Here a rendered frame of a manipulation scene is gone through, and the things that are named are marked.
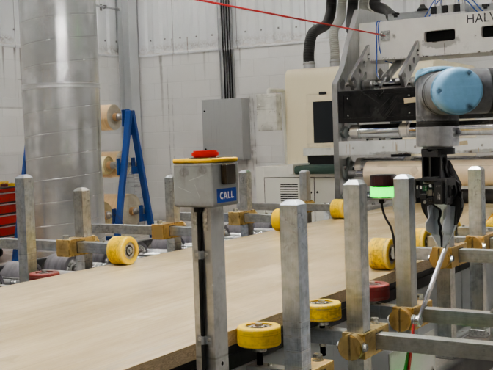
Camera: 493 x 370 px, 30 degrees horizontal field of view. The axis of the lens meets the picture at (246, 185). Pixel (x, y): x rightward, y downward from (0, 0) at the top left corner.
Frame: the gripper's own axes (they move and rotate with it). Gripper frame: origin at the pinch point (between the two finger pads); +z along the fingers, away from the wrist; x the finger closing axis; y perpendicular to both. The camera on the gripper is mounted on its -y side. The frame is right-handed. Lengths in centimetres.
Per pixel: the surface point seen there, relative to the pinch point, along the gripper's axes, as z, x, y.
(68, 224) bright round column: 27, -319, -228
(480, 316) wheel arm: 15.7, 7.8, 0.0
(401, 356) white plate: 23.0, -5.2, 12.1
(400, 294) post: 11.4, -8.4, 4.2
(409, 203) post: -8.3, -5.9, 3.9
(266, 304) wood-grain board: 11.2, -28.9, 26.7
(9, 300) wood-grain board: 11, -86, 44
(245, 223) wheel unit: 9, -114, -103
